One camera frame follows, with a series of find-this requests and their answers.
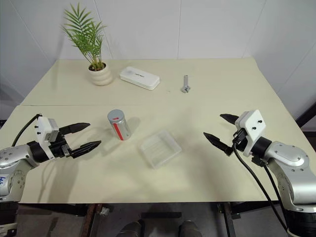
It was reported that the rusty metal table leg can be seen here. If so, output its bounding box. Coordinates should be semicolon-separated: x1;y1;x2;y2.
83;203;103;237
221;202;237;237

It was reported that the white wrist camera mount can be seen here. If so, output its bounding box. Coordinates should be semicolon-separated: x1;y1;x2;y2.
234;109;268;158
34;116;60;161

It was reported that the long black right arm cable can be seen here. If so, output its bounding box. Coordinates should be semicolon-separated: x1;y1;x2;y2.
232;142;289;232

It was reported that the black metal frame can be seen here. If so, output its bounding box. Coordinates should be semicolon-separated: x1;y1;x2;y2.
295;98;316;130

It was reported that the black metal crossbar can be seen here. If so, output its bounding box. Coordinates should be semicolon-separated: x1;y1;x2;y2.
140;211;183;220

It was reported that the grey cap of clear tube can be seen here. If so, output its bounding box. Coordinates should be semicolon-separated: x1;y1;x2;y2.
107;109;125;124

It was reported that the dark rounded shape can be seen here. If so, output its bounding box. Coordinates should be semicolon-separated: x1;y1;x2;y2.
120;220;144;237
178;219;199;237

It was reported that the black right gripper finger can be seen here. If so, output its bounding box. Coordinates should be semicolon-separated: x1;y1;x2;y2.
203;132;233;157
220;113;240;129

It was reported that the small metal bolt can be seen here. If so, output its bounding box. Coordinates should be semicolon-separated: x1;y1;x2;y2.
181;75;192;94

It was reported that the cream ribbed plant pot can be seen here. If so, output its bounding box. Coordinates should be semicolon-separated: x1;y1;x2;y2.
88;61;114;86

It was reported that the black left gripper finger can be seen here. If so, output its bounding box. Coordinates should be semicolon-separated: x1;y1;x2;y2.
59;121;91;136
70;140;102;159

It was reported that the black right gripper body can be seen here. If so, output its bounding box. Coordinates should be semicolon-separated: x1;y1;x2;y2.
232;128;248;152

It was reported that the short black right arm cable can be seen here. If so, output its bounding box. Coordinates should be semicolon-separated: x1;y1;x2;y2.
251;157;287;219

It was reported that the clear plastic tray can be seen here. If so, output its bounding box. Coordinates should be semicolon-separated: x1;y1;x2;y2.
140;130;183;170

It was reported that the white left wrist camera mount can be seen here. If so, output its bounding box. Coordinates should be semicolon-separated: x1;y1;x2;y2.
34;116;60;161

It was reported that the green palm plant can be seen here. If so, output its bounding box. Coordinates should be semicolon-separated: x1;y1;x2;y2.
61;2;108;71

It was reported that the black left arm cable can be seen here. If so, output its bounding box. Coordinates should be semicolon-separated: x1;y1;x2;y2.
11;113;41;147

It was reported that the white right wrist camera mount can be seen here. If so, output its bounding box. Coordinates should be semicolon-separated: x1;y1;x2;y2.
234;109;268;158

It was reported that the silver red can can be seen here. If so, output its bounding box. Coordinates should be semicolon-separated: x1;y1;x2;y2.
107;110;131;142

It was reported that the white rectangular box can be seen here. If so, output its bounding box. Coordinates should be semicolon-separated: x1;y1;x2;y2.
119;66;160;91

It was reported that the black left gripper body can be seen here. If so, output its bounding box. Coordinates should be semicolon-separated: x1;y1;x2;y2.
48;134;73;159

